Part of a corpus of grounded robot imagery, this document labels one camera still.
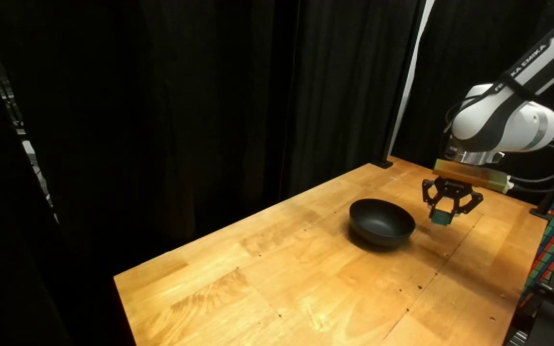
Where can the black stand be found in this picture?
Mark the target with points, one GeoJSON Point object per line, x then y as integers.
{"type": "Point", "coordinates": [553, 317]}

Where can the black frame post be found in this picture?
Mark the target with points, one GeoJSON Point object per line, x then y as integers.
{"type": "Point", "coordinates": [545, 204]}
{"type": "Point", "coordinates": [402, 96]}

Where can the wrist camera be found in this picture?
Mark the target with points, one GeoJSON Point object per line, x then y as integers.
{"type": "Point", "coordinates": [469, 174]}

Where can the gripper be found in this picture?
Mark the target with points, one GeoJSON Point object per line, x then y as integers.
{"type": "Point", "coordinates": [452, 187]}

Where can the green block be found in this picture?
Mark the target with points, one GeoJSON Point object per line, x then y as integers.
{"type": "Point", "coordinates": [441, 217]}

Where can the black bowl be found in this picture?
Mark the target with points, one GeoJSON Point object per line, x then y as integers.
{"type": "Point", "coordinates": [380, 223]}

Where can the black curtain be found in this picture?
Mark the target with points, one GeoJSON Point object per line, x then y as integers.
{"type": "Point", "coordinates": [185, 105]}
{"type": "Point", "coordinates": [455, 57]}

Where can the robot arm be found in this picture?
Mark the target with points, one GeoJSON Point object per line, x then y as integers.
{"type": "Point", "coordinates": [498, 115]}

